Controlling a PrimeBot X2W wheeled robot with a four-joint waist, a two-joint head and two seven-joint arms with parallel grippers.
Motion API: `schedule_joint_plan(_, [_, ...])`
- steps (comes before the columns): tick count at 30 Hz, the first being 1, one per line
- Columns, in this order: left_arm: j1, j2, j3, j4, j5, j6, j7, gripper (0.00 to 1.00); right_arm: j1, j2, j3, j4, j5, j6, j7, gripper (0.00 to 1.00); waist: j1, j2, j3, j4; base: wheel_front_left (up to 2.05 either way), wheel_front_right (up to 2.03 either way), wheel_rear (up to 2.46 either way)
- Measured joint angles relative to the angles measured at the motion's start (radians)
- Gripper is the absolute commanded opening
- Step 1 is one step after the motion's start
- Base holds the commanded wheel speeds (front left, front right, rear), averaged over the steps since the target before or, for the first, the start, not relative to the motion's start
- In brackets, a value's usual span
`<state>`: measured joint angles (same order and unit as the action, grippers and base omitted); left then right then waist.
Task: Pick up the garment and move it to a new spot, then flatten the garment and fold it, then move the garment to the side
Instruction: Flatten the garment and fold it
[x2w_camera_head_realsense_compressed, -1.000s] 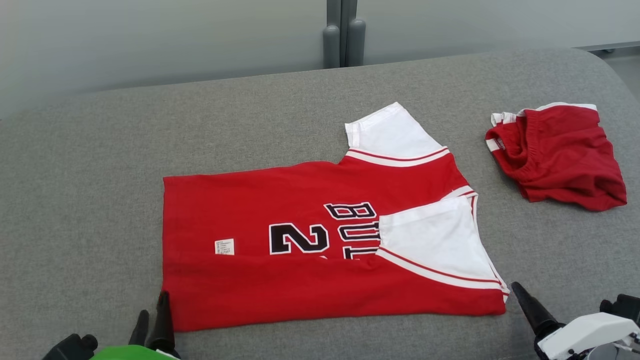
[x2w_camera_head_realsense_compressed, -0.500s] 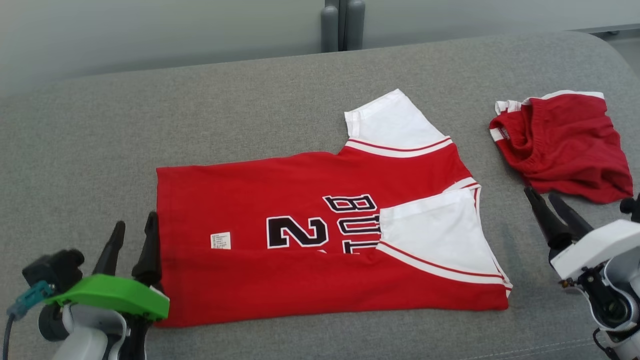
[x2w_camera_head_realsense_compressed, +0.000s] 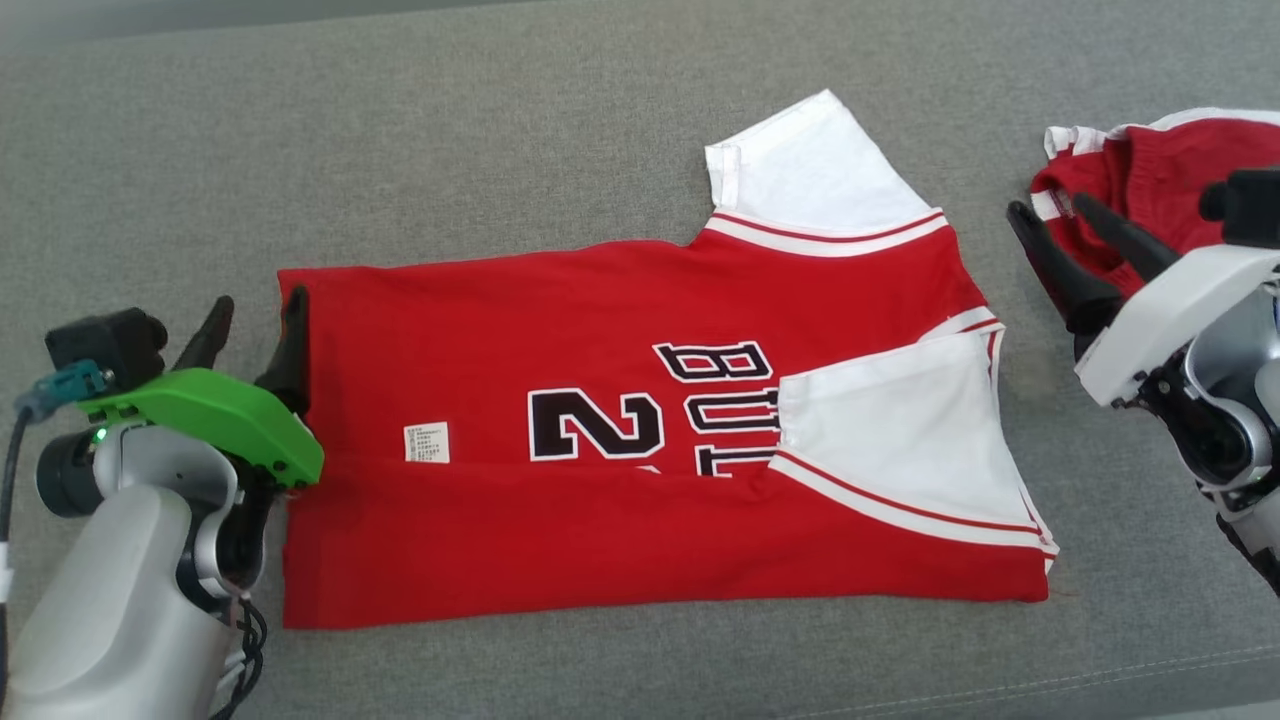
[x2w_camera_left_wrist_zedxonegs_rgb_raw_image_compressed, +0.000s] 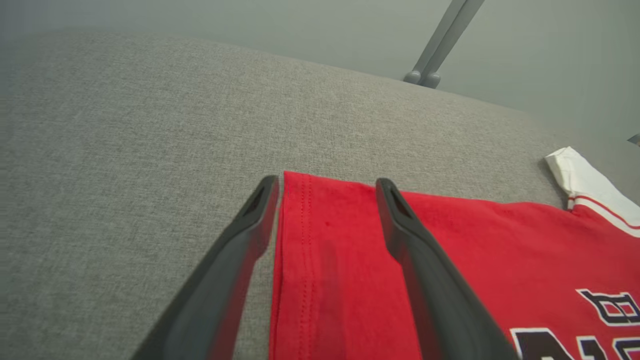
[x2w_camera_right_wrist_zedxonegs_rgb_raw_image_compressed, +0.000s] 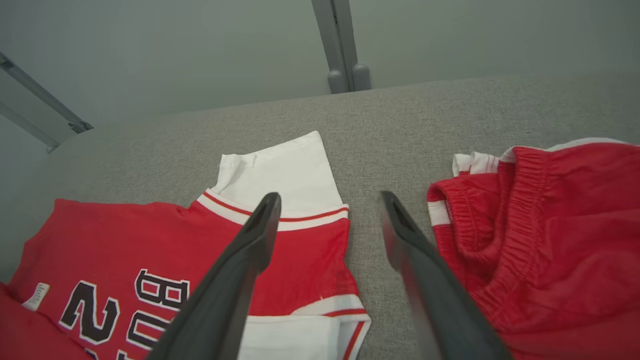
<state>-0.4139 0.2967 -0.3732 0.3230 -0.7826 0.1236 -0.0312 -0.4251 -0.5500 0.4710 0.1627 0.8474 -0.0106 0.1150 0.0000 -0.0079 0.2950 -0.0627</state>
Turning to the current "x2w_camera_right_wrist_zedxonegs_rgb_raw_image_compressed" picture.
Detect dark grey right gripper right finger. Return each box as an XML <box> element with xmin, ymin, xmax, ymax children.
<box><xmin>375</xmin><ymin>190</ymin><xmax>512</xmax><ymax>360</ymax></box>

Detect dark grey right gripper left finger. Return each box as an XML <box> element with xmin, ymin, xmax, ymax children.
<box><xmin>145</xmin><ymin>192</ymin><xmax>283</xmax><ymax>360</ymax></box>

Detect red jersey with white sleeves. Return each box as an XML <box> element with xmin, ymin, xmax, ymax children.
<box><xmin>0</xmin><ymin>131</ymin><xmax>372</xmax><ymax>360</ymax></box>

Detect red shorts with white stripe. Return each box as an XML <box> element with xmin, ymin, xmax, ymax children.
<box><xmin>426</xmin><ymin>137</ymin><xmax>640</xmax><ymax>360</ymax></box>

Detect grey fabric sofa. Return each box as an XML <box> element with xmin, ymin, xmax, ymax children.
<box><xmin>0</xmin><ymin>72</ymin><xmax>640</xmax><ymax>360</ymax></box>

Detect grey metal partition post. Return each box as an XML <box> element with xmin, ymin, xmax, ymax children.
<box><xmin>311</xmin><ymin>0</ymin><xmax>372</xmax><ymax>95</ymax></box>
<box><xmin>0</xmin><ymin>50</ymin><xmax>94</xmax><ymax>155</ymax></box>

